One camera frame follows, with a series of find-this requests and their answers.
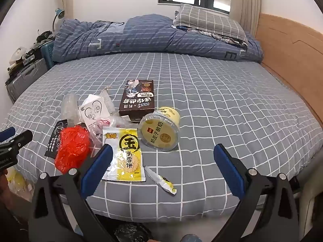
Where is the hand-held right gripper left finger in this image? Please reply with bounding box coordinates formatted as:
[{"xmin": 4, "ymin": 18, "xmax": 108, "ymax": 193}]
[{"xmin": 28, "ymin": 144, "xmax": 114, "ymax": 242}]

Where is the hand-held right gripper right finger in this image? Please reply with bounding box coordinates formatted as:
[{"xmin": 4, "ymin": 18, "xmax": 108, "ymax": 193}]
[{"xmin": 213, "ymin": 144, "xmax": 301, "ymax": 242}]

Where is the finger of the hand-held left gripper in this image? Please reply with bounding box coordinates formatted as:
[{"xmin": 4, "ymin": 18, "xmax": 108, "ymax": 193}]
[
  {"xmin": 0, "ymin": 127, "xmax": 16, "ymax": 142},
  {"xmin": 0, "ymin": 130, "xmax": 33, "ymax": 157}
]

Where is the black printed card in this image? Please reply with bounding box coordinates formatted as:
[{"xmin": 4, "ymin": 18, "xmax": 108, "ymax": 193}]
[{"xmin": 45, "ymin": 119, "xmax": 68, "ymax": 158}]

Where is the yellow rice cracker packet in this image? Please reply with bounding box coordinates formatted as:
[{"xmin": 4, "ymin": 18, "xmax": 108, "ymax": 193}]
[{"xmin": 102, "ymin": 127, "xmax": 147, "ymax": 182}]

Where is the red plastic bag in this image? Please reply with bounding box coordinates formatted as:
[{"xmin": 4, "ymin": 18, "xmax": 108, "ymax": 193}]
[{"xmin": 55, "ymin": 125, "xmax": 92, "ymax": 174}]

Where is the clear bag with red print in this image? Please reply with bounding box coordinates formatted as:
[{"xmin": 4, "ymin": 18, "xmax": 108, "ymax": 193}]
[{"xmin": 88, "ymin": 115, "xmax": 119, "ymax": 154}]

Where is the clear bubble wrap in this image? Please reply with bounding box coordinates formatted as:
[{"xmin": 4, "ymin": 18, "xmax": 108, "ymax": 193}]
[{"xmin": 61, "ymin": 93, "xmax": 84, "ymax": 126}]

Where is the small white box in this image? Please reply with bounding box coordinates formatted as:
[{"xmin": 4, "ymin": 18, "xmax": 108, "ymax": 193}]
[{"xmin": 78, "ymin": 94, "xmax": 111, "ymax": 134}]

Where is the torn yellow snack wrapper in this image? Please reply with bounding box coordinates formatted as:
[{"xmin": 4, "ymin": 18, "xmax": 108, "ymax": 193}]
[{"xmin": 144, "ymin": 166, "xmax": 176, "ymax": 195}]

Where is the bin with black bag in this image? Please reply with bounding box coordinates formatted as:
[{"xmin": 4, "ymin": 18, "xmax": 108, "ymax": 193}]
[{"xmin": 113, "ymin": 223, "xmax": 152, "ymax": 242}]

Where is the yellow yogurt cup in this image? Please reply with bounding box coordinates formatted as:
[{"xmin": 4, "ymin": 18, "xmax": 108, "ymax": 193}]
[{"xmin": 138, "ymin": 106, "xmax": 181, "ymax": 152}]

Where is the brown snack box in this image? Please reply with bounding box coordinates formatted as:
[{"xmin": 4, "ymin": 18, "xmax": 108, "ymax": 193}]
[{"xmin": 119, "ymin": 79, "xmax": 155, "ymax": 123}]

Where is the yellow plastic bag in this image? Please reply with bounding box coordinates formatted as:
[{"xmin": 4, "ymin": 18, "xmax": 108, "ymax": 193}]
[{"xmin": 7, "ymin": 170, "xmax": 34, "ymax": 202}]

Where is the grey hard suitcase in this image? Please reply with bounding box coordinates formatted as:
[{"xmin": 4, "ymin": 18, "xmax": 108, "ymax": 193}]
[{"xmin": 5, "ymin": 58, "xmax": 49, "ymax": 104}]

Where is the white round object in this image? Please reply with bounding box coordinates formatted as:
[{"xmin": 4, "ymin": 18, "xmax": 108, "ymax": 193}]
[{"xmin": 10, "ymin": 47, "xmax": 27, "ymax": 63}]

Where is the teal hard suitcase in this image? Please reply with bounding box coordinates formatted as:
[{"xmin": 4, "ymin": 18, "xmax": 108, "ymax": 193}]
[{"xmin": 40, "ymin": 40, "xmax": 56, "ymax": 68}]

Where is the black tangled item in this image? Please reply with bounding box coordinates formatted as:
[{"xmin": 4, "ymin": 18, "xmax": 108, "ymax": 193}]
[{"xmin": 37, "ymin": 30, "xmax": 53, "ymax": 43}]

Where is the blue desk lamp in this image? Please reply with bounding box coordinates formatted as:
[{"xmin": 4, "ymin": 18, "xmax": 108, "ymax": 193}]
[{"xmin": 52, "ymin": 8, "xmax": 65, "ymax": 34}]

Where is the wooden headboard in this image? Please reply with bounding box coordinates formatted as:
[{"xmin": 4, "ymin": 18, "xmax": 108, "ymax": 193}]
[{"xmin": 255, "ymin": 13, "xmax": 323, "ymax": 129}]

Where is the blue striped duvet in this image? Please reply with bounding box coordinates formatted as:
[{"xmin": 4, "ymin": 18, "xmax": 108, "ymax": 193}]
[{"xmin": 52, "ymin": 15, "xmax": 264, "ymax": 62}]

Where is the grey checked pillow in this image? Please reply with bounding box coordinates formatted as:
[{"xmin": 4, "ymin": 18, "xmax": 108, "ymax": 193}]
[{"xmin": 172, "ymin": 3, "xmax": 249, "ymax": 47}]

